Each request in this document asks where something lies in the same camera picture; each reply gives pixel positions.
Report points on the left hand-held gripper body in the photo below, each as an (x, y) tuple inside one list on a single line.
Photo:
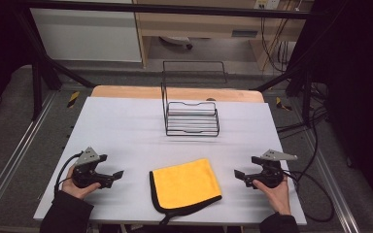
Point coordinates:
[(85, 157)]

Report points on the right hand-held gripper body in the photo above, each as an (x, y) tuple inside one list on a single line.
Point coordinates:
[(270, 170)]

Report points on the yellow cloth with black trim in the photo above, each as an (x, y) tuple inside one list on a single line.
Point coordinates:
[(184, 184)]

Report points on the person's right hand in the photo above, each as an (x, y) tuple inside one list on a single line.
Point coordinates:
[(277, 197)]

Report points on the person's left hand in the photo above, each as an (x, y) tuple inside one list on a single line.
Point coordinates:
[(74, 191)]

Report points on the yellow black floor tape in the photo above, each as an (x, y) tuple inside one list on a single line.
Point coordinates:
[(73, 99), (282, 104)]

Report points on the wooden table board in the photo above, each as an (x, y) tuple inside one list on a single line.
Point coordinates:
[(136, 92)]

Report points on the white cabinet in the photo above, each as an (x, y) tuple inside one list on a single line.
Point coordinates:
[(87, 35)]

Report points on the office chair base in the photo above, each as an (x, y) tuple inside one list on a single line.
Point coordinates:
[(176, 40)]

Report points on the light wooden desk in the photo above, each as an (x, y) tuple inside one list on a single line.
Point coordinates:
[(200, 24)]

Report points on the aluminium floor rail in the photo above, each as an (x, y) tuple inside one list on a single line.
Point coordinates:
[(330, 181), (19, 152)]

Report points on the black frame stand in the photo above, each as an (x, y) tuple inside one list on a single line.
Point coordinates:
[(37, 87), (307, 97)]

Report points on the white wall power outlet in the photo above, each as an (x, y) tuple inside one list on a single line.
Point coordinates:
[(267, 4)]

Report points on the black horizontal frame beam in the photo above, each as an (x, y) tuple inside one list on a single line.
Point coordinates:
[(175, 8)]

